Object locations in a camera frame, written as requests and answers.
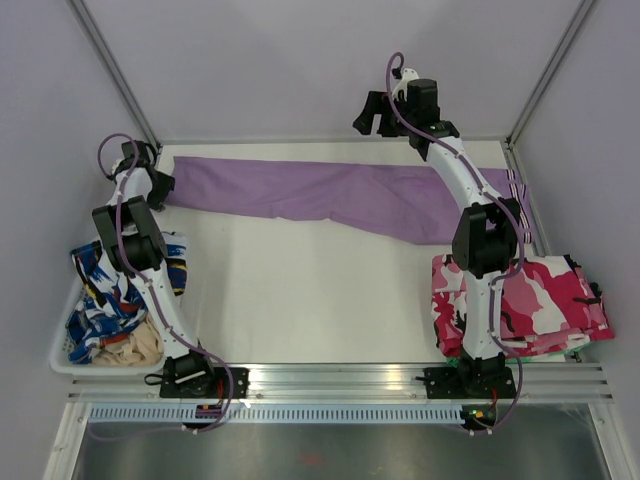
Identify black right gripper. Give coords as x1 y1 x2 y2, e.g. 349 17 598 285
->
353 90 415 137

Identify purple trousers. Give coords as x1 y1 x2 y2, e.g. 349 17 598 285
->
158 155 535 247

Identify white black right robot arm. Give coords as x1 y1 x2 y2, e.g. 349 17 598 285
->
353 68 523 399

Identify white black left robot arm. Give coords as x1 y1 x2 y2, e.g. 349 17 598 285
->
92 133 233 400

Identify pink camouflage folded trousers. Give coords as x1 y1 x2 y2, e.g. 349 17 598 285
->
431 254 615 359

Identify blue white patterned garment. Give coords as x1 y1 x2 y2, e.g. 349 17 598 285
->
65 239 195 367

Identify beige garment in basket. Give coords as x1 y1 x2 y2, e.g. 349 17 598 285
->
92 318 164 368

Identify white plastic laundry basket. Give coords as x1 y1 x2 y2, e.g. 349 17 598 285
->
51 273 187 375

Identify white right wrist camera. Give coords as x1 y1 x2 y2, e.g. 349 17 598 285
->
392 67 419 101

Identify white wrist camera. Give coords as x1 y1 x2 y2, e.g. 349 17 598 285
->
110 159 124 177
392 67 419 101

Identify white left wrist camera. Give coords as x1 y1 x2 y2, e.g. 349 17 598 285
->
110 159 124 177

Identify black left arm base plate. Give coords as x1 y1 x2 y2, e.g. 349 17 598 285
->
159 367 249 400

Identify white slotted cable duct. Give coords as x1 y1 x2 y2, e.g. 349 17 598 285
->
89 402 464 425

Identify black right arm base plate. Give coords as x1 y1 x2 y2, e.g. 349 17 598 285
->
414 366 516 400

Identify aluminium frame rail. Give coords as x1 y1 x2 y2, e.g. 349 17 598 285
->
67 363 614 404

